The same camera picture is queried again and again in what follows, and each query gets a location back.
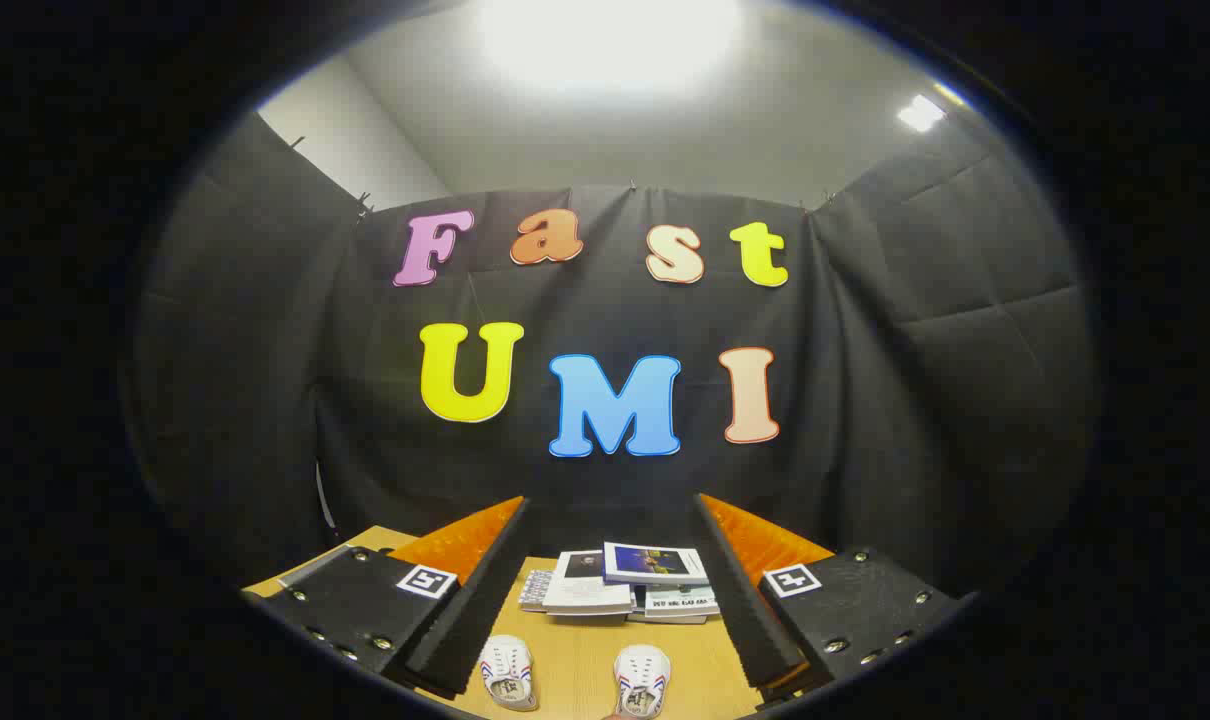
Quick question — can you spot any white book with portrait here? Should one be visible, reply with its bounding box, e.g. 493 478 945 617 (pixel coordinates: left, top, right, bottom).
543 550 634 616

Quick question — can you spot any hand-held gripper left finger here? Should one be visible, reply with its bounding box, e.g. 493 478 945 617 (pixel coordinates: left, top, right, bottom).
255 495 534 701

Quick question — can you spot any small ceiling light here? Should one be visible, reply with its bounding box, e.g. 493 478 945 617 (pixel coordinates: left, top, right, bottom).
897 94 948 133

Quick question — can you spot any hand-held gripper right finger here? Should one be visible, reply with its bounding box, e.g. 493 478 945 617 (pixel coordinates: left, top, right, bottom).
691 493 969 713

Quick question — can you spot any teal cover book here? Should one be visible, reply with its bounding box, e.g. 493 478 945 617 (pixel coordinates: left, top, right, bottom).
645 585 721 616

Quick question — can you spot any white canvas shoe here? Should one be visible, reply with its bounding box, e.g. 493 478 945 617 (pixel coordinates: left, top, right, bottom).
612 644 673 720
479 634 539 712

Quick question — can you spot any blue cover book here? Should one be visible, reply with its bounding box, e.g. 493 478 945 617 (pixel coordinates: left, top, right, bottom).
603 542 711 587

